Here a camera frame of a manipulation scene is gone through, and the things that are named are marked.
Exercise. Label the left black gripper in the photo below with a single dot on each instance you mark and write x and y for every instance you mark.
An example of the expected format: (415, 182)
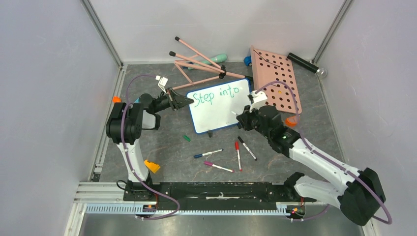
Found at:
(175, 101)

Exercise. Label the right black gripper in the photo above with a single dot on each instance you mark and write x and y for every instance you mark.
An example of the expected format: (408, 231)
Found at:
(247, 119)

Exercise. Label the blue framed whiteboard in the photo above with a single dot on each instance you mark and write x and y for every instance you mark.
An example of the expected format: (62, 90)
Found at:
(212, 105)

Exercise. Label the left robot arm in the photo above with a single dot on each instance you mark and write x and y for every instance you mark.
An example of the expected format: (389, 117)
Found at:
(126, 123)

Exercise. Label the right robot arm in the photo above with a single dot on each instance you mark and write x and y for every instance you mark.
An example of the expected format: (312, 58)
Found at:
(358, 194)

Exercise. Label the black whiteboard marker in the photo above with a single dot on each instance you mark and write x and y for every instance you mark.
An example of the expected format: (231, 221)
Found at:
(247, 148)

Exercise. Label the red whiteboard marker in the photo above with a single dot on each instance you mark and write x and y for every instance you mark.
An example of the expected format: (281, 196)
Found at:
(238, 155)

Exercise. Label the blue whiteboard marker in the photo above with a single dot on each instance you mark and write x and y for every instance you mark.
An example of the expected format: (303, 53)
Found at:
(207, 153)

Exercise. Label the pink whiteboard marker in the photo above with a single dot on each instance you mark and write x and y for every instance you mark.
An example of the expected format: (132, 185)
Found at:
(217, 166)

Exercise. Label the orange tape roll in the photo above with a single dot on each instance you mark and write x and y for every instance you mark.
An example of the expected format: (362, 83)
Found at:
(291, 121)

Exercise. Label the pink folding tripod stand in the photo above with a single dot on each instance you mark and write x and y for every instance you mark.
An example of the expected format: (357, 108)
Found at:
(199, 61)

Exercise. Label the pink perforated board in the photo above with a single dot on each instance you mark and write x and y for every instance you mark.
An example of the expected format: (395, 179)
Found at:
(274, 74)

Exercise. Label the mint green bottle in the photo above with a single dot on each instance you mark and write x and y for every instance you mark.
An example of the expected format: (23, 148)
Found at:
(217, 59)

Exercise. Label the blue toy car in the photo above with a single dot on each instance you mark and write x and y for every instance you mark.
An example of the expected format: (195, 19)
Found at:
(248, 61)

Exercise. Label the orange clip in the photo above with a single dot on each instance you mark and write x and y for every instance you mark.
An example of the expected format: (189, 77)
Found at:
(116, 99)

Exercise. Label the yellow plastic wedge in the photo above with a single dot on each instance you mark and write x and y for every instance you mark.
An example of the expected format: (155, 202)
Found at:
(153, 167)

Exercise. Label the black flashlight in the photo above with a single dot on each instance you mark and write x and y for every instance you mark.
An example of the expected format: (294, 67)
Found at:
(320, 72)

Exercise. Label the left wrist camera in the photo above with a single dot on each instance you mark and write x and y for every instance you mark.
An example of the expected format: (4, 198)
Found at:
(162, 81)

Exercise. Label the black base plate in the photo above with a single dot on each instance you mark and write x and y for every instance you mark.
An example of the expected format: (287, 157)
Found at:
(211, 196)

